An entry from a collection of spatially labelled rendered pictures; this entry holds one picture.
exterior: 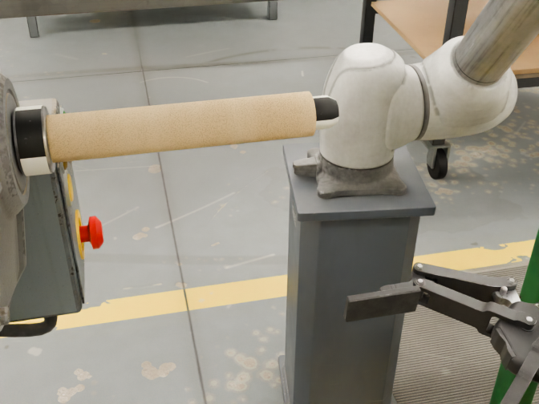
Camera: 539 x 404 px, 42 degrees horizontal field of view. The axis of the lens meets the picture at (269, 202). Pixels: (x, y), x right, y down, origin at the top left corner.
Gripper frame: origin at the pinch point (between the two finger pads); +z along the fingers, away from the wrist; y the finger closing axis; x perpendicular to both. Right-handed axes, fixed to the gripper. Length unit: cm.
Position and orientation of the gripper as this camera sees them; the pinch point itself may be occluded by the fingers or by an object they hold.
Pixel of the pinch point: (382, 369)
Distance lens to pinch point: 62.1
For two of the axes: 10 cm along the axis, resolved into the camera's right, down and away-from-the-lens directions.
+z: -9.8, 1.2, -1.9
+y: -2.2, -6.7, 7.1
